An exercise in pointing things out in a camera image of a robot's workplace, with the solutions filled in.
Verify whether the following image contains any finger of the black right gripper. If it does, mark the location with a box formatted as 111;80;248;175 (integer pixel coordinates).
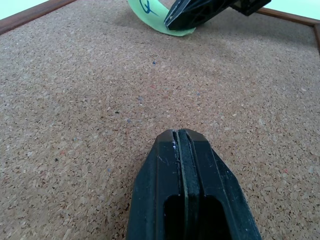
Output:
163;0;236;32

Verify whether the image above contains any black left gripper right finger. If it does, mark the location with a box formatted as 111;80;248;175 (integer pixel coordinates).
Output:
176;128;262;240

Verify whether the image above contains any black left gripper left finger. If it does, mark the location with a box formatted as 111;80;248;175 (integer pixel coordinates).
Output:
126;129;188;240

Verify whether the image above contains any green paper note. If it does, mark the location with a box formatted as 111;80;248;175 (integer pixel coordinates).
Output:
127;0;197;38

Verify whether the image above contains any cork board with wooden frame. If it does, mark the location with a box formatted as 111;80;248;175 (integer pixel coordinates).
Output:
0;0;320;240

